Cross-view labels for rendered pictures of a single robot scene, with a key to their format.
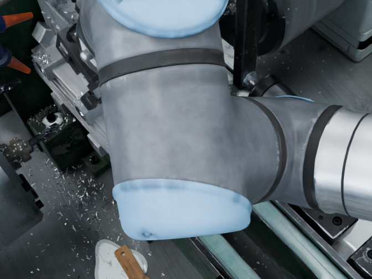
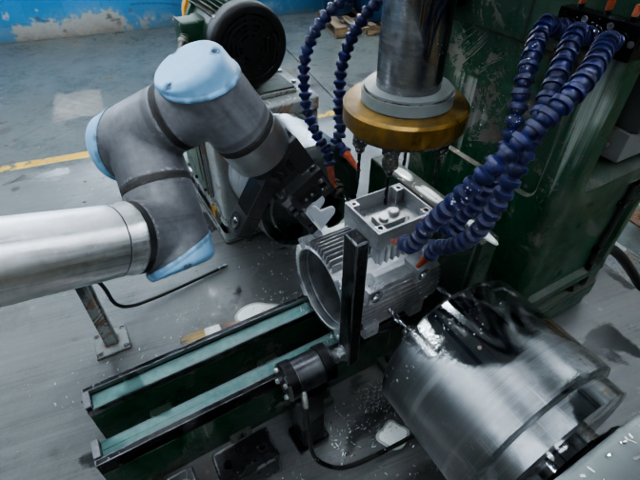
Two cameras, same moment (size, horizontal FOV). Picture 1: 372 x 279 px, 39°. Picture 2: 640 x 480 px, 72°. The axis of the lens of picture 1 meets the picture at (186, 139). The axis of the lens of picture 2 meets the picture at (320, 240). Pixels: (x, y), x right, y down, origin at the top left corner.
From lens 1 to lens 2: 0.68 m
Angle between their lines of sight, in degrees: 57
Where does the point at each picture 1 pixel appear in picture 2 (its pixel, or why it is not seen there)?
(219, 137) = (117, 120)
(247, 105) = (155, 161)
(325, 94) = not seen: outside the picture
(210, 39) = (161, 103)
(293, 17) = (392, 382)
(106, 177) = not seen: hidden behind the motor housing
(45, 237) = (293, 278)
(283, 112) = (158, 195)
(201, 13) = (157, 81)
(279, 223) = (228, 389)
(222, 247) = (224, 345)
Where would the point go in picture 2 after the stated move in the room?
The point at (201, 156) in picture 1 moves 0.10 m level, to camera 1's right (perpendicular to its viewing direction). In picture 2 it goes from (110, 113) to (70, 154)
